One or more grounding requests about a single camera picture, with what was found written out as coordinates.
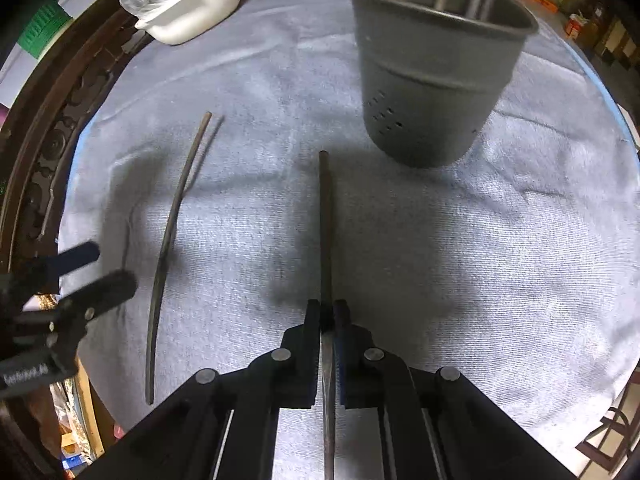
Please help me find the carved dark wooden chair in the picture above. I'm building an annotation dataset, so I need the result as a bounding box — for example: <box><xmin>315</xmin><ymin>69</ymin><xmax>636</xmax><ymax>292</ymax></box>
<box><xmin>1</xmin><ymin>0</ymin><xmax>152</xmax><ymax>273</ymax></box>

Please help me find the grey table cloth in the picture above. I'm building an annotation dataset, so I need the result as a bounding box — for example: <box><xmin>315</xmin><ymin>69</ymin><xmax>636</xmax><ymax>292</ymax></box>
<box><xmin>60</xmin><ymin>0</ymin><xmax>639</xmax><ymax>469</ymax></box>

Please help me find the green thermos flask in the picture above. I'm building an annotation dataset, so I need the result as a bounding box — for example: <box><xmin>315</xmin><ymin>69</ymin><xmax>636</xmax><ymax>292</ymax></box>
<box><xmin>17</xmin><ymin>0</ymin><xmax>73</xmax><ymax>60</ymax></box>

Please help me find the dark grey utensil holder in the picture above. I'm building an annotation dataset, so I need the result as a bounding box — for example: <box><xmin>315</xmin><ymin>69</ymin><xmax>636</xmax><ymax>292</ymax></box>
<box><xmin>352</xmin><ymin>0</ymin><xmax>538</xmax><ymax>167</ymax></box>

